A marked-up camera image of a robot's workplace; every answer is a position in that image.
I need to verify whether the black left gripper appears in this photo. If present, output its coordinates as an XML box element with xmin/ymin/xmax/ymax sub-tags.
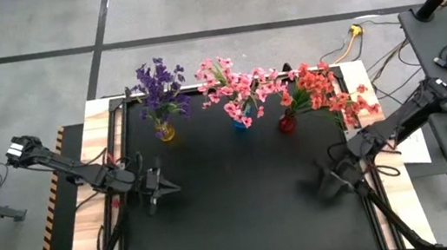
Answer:
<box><xmin>141</xmin><ymin>163</ymin><xmax>186</xmax><ymax>217</ymax></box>

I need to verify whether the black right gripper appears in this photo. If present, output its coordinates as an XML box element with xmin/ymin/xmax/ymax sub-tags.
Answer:
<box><xmin>313</xmin><ymin>155</ymin><xmax>370</xmax><ymax>205</ymax></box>

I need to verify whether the purple artificial flower bunch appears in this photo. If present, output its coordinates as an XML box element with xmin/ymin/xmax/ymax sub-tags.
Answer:
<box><xmin>129</xmin><ymin>76</ymin><xmax>198</xmax><ymax>142</ymax></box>
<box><xmin>146</xmin><ymin>54</ymin><xmax>194</xmax><ymax>129</ymax></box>
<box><xmin>129</xmin><ymin>61</ymin><xmax>172</xmax><ymax>134</ymax></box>

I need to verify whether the pink artificial flower bunch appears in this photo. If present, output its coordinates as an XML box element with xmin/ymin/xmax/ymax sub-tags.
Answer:
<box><xmin>200</xmin><ymin>88</ymin><xmax>268</xmax><ymax>135</ymax></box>
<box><xmin>237</xmin><ymin>62</ymin><xmax>293</xmax><ymax>117</ymax></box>
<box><xmin>191</xmin><ymin>54</ymin><xmax>245</xmax><ymax>123</ymax></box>

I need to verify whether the yellow glass vase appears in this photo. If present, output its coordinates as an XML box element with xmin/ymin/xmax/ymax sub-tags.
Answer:
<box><xmin>154</xmin><ymin>120</ymin><xmax>177</xmax><ymax>144</ymax></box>

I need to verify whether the red glass vase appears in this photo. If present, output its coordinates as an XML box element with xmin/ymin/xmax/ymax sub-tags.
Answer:
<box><xmin>277</xmin><ymin>112</ymin><xmax>299</xmax><ymax>136</ymax></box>

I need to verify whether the blue glass vase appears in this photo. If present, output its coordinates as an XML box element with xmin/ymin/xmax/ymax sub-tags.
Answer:
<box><xmin>229</xmin><ymin>105</ymin><xmax>254</xmax><ymax>132</ymax></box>

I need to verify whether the black table mat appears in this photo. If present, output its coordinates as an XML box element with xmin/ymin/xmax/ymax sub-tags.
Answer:
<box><xmin>99</xmin><ymin>62</ymin><xmax>383</xmax><ymax>250</ymax></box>

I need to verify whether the white paper sheet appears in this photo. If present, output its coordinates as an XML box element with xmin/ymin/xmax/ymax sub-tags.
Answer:
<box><xmin>393</xmin><ymin>126</ymin><xmax>434</xmax><ymax>168</ymax></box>

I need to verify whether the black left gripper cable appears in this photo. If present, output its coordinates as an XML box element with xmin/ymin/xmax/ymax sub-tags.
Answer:
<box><xmin>120</xmin><ymin>150</ymin><xmax>148</xmax><ymax>188</ymax></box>

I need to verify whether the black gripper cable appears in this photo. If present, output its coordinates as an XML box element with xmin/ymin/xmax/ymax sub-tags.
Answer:
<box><xmin>325</xmin><ymin>134</ymin><xmax>403</xmax><ymax>187</ymax></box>
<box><xmin>120</xmin><ymin>150</ymin><xmax>148</xmax><ymax>188</ymax></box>

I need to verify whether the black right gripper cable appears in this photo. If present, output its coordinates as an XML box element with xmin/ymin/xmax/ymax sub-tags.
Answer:
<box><xmin>325</xmin><ymin>134</ymin><xmax>403</xmax><ymax>187</ymax></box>

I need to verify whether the black aluminium rig frame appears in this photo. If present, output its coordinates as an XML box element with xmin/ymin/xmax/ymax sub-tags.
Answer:
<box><xmin>37</xmin><ymin>45</ymin><xmax>444</xmax><ymax>250</ymax></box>

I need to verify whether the yellow plug with cable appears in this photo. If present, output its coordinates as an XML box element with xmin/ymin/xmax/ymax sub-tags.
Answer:
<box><xmin>339</xmin><ymin>22</ymin><xmax>370</xmax><ymax>63</ymax></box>

